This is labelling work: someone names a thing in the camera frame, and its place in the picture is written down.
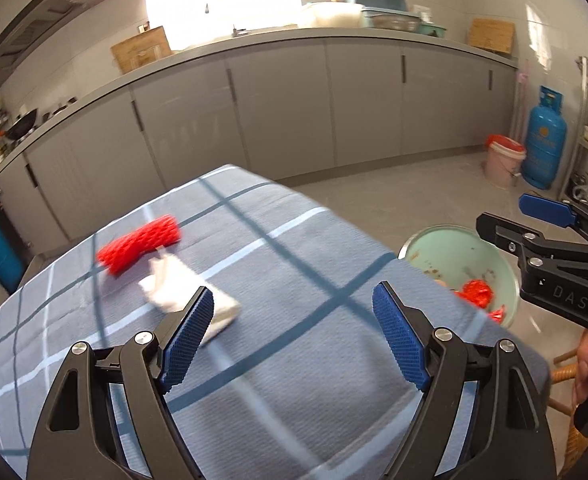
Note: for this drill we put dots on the wicker chair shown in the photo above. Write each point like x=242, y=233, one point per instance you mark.
x=574, y=455

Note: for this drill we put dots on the glass baking dish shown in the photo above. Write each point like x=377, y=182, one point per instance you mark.
x=396, y=22

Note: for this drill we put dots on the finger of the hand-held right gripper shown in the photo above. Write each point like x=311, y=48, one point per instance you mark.
x=546, y=208
x=504, y=235

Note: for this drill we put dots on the gas stove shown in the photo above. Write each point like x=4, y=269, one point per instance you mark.
x=58, y=109

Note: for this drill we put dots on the red foam net sleeve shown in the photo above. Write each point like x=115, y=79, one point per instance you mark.
x=138, y=245

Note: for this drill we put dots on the cardboard box on counter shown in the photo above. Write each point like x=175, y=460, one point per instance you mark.
x=141, y=50

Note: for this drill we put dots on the red translucent plastic bag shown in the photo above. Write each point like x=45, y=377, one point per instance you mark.
x=498, y=315

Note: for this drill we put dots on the metal shelf rack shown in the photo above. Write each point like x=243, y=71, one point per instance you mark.
x=586, y=105

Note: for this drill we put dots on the light blue dish rack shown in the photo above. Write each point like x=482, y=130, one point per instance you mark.
x=379, y=0

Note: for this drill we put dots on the black wok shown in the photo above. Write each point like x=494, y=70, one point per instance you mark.
x=21, y=127

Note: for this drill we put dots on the blue plaid tablecloth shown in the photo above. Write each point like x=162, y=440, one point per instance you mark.
x=284, y=360

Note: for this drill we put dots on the grey kitchen base cabinets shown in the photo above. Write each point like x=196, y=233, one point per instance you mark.
x=274, y=105

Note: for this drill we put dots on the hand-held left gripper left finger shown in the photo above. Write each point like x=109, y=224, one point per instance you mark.
x=188, y=340

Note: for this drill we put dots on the red bucket liner bag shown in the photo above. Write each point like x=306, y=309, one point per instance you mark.
x=505, y=142

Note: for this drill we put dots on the white tissue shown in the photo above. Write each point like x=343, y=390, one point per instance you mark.
x=173, y=285

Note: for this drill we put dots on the white plastic container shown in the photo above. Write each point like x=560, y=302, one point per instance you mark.
x=331, y=16

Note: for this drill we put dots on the red net ball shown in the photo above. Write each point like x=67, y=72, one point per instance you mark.
x=476, y=293

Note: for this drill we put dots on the mint green basin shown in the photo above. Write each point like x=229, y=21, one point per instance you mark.
x=449, y=255

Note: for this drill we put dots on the steel kitchen faucet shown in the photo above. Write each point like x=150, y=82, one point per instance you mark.
x=208, y=0

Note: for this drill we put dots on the steel range hood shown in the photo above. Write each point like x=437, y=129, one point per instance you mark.
x=23, y=25

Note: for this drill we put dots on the pink bucket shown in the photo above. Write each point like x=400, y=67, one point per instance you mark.
x=501, y=170

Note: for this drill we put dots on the person's right hand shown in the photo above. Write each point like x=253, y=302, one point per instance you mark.
x=585, y=365

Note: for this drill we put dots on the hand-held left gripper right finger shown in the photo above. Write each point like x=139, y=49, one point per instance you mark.
x=399, y=335

